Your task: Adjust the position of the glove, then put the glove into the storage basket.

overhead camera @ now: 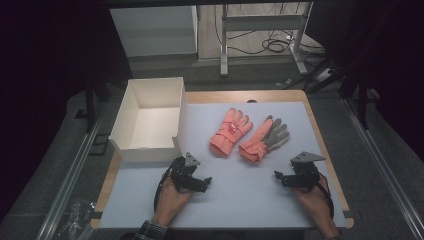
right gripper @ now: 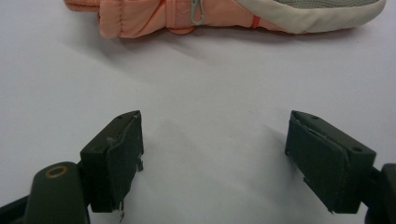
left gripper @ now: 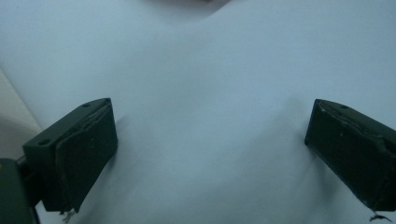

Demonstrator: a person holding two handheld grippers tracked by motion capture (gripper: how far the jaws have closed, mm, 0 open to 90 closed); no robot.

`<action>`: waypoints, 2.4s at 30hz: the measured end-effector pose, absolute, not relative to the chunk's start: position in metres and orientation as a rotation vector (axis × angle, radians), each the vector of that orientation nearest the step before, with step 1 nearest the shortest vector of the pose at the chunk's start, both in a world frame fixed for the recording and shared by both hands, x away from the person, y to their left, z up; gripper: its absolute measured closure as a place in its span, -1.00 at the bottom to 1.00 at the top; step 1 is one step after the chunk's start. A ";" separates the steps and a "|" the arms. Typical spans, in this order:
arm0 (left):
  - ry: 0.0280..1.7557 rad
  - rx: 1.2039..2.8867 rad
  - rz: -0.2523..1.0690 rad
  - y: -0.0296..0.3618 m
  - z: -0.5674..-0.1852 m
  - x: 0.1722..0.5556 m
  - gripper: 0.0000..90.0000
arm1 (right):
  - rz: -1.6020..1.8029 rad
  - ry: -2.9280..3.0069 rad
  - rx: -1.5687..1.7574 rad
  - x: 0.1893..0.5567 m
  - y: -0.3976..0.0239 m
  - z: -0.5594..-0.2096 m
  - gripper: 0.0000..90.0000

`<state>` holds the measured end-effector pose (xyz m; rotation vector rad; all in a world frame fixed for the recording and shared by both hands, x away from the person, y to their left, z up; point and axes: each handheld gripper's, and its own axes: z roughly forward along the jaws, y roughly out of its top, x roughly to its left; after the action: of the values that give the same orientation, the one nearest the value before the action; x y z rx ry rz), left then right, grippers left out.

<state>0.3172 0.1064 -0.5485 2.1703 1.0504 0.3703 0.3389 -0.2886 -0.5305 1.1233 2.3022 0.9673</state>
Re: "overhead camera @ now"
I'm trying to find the black floor bracket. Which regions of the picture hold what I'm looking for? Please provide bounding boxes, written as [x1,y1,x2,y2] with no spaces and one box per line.
[87,132,112,157]

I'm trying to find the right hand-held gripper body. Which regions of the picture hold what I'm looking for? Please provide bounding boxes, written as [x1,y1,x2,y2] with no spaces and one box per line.
[290,151,327,193]

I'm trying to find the pink glove with grey palm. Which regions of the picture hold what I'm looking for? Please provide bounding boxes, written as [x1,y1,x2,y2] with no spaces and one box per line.
[238,115,291,164]

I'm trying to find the person's right hand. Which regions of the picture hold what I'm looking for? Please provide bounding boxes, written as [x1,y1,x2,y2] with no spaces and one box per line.
[292,177,335,231]

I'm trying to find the white cabinet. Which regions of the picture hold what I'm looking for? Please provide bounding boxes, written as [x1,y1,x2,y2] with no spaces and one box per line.
[109,5,199,58]

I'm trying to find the clear plastic bag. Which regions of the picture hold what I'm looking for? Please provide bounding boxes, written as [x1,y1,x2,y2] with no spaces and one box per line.
[53,198,98,240]

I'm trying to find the black floor cables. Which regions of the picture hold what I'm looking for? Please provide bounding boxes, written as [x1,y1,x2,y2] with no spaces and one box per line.
[213,3,327,57]

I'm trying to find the white power strip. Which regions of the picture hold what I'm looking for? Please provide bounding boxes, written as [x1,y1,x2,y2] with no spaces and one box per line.
[315,67,334,83]

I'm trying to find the white cardboard box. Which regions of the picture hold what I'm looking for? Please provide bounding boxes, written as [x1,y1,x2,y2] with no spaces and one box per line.
[108,77,188,164]

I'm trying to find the aluminium rail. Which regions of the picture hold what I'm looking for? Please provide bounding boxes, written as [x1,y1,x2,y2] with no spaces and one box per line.
[35,102,112,240]
[342,98,424,240]

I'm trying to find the black stand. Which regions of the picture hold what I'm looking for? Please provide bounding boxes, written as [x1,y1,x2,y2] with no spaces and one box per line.
[74,75,112,134]
[305,56,381,131]

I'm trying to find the pale blue table mat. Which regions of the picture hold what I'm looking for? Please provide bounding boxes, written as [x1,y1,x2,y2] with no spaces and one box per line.
[99,101,348,230]

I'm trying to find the pink glove with red patch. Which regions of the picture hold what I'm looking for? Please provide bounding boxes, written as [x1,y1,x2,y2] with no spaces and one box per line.
[209,107,254,158]

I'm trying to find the person's left hand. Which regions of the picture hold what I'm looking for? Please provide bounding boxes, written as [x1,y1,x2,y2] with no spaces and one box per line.
[152,176,193,227]

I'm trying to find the grey metal desk frame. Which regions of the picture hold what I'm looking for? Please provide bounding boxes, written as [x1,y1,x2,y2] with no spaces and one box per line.
[219,1,315,78]

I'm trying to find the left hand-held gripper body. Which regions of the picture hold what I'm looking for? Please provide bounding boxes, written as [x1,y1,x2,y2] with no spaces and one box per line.
[169,152,202,193]

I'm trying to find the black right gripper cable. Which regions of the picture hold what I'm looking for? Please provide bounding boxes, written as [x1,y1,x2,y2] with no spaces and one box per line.
[316,171,336,220]

